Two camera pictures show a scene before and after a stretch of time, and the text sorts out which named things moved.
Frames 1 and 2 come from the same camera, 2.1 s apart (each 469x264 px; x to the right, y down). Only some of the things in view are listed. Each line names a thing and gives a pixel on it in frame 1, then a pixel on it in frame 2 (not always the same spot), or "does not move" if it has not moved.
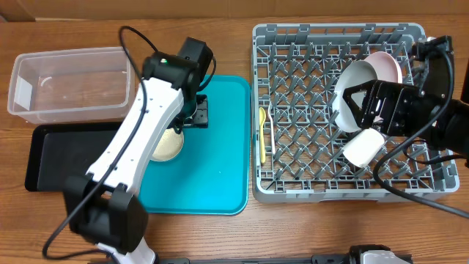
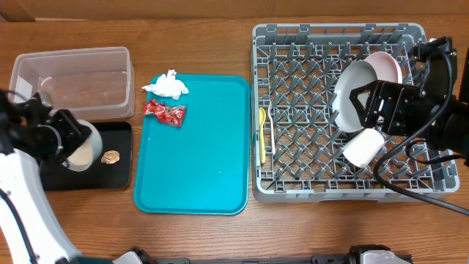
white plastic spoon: x=273 y=147 does not move
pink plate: x=387 y=67 does not move
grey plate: x=360 y=72 does not move
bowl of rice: x=169 y=147 → x=87 y=155
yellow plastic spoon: x=261 y=119 does not move
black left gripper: x=201 y=118 → x=75 y=132
